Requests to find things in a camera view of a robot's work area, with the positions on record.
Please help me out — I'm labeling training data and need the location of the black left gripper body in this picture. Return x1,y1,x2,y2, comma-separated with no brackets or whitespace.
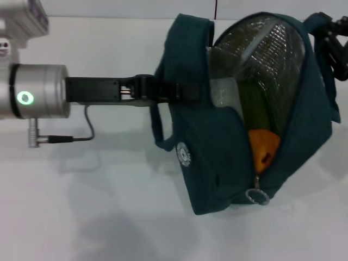
64,73,159,109

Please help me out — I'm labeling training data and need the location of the clear food container blue rim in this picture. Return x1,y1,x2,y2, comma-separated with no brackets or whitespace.
209,76,243,109

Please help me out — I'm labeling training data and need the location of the green cucumber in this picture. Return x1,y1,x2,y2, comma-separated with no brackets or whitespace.
238,78,275,131

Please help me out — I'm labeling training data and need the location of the dark teal insulated lunch bag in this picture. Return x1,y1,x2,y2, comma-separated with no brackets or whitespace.
151,11,342,216

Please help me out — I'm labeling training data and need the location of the orange pear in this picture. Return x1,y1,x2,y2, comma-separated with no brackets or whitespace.
247,129,281,174

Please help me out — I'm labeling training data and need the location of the left arm cable with connector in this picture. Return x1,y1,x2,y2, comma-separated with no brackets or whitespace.
28,105,95,149

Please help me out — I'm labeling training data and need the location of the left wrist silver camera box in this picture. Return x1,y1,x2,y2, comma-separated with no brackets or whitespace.
0,0,50,38

